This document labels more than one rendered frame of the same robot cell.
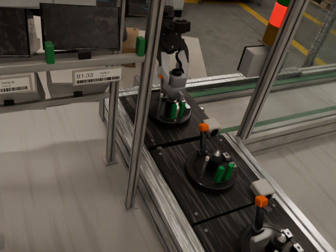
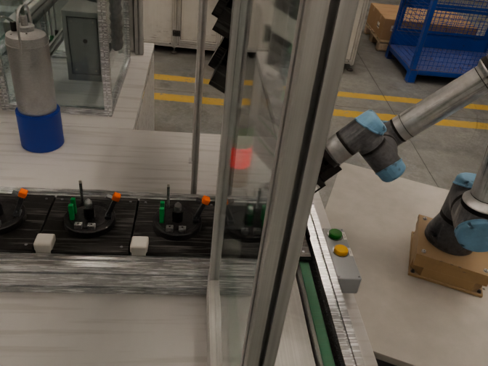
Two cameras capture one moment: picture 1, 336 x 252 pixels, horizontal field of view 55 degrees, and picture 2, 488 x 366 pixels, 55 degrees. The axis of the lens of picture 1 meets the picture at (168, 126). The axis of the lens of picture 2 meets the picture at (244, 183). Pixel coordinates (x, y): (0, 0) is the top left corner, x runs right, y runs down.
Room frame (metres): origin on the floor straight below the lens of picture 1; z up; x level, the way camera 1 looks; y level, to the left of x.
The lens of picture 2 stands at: (1.19, -1.01, 1.86)
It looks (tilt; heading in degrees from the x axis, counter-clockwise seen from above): 34 degrees down; 115
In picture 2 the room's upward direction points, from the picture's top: 7 degrees clockwise
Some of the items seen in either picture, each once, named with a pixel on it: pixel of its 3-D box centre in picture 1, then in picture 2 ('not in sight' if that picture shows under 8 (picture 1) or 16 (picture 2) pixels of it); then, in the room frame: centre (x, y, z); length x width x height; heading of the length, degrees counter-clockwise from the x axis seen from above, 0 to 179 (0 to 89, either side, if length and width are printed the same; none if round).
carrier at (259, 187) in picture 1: (214, 161); (177, 213); (0.59, -0.13, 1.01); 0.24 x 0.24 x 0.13; 33
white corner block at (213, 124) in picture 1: (210, 128); not in sight; (0.77, -0.13, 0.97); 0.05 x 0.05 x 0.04; 33
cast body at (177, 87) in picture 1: (176, 83); not in sight; (0.79, 0.00, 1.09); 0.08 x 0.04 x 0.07; 33
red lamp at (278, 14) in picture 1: (282, 14); not in sight; (0.81, -0.22, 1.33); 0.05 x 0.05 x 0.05
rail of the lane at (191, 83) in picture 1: (212, 90); (330, 314); (1.08, -0.14, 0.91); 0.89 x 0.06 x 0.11; 123
